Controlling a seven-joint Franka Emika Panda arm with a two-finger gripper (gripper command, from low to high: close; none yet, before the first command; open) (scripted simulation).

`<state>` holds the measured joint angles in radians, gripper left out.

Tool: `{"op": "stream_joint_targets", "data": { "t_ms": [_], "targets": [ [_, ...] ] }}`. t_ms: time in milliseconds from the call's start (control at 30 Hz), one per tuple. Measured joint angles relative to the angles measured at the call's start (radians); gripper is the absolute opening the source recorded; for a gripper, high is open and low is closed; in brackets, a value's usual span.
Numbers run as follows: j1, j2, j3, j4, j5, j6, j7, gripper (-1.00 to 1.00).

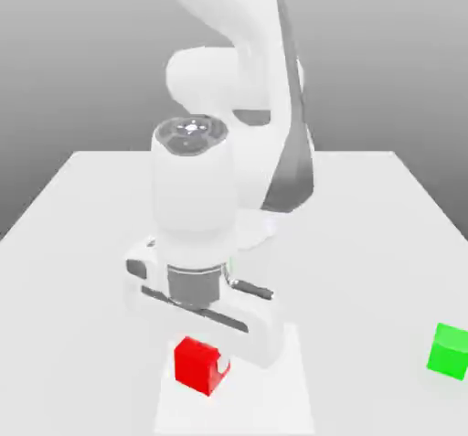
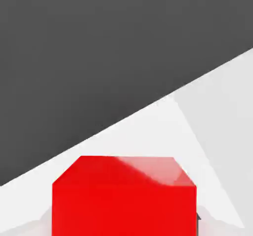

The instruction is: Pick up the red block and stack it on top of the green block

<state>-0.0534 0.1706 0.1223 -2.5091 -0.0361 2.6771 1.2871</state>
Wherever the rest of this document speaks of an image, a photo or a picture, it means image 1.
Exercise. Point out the small red cube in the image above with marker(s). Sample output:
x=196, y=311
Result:
x=195, y=364

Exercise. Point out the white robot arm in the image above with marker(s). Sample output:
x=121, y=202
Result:
x=193, y=187

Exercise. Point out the small green cube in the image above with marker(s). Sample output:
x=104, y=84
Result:
x=448, y=352

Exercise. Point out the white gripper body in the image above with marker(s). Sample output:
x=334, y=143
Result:
x=252, y=328

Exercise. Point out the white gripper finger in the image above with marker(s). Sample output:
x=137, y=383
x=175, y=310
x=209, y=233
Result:
x=223, y=365

